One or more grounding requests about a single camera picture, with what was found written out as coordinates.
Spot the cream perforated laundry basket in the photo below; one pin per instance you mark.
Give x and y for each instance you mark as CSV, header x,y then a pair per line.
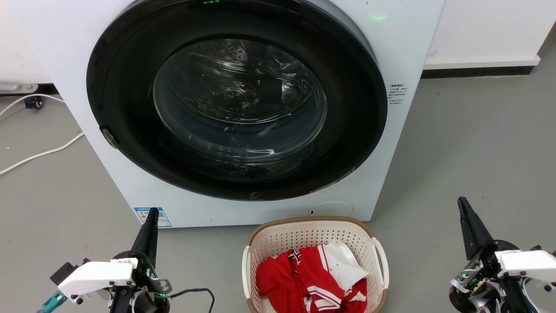
x,y
282,239

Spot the round black washing machine door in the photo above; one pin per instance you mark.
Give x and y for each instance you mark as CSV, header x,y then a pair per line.
x,y
130,87

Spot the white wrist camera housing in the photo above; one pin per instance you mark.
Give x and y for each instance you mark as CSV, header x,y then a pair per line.
x,y
95,276
527,263

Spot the blue energy label sticker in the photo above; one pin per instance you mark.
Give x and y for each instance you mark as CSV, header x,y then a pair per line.
x,y
164,219

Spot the round white filter cover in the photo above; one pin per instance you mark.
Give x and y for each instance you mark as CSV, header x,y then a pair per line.
x,y
331,208

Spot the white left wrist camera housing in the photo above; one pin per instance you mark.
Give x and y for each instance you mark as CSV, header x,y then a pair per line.
x,y
95,276

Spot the small black connector box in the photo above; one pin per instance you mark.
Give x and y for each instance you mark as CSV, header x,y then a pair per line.
x,y
63,271

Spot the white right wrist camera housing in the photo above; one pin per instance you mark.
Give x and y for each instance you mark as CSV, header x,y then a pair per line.
x,y
527,263

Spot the white front-load washing machine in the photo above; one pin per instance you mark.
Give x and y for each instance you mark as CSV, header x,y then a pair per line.
x,y
65,52

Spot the grey metal bar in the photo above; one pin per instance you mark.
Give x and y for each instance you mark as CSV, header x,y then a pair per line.
x,y
17,87

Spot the small black caster wheel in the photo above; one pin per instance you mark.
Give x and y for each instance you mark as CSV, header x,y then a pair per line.
x,y
34,102

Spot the red white striped garment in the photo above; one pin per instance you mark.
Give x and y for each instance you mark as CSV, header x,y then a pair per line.
x,y
282,282

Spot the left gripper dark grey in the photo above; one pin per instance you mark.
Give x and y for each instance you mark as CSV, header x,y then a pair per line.
x,y
150,300

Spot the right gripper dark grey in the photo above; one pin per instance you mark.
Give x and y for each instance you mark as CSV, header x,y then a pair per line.
x,y
486,282

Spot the small printed text sticker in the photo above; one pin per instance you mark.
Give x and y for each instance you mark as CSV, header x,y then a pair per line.
x,y
397,94

